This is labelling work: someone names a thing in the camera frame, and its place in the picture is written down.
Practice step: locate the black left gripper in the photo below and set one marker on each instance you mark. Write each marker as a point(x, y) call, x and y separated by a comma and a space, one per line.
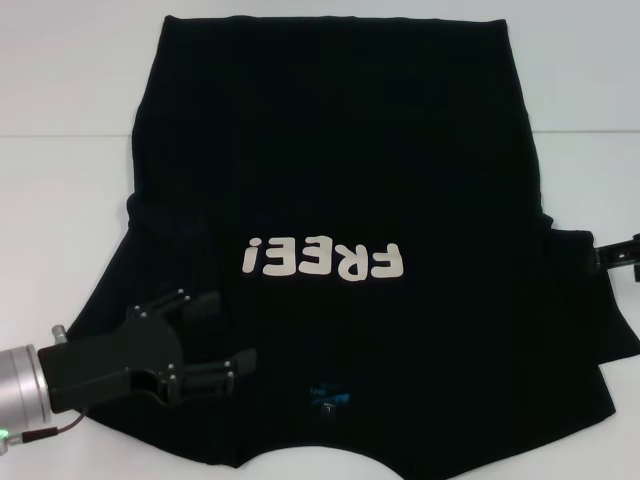
point(115, 360)

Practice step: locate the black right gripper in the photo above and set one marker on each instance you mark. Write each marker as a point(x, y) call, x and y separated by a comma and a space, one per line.
point(622, 254)

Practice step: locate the black t-shirt with FREE print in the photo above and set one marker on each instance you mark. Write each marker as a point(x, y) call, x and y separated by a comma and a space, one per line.
point(340, 150)

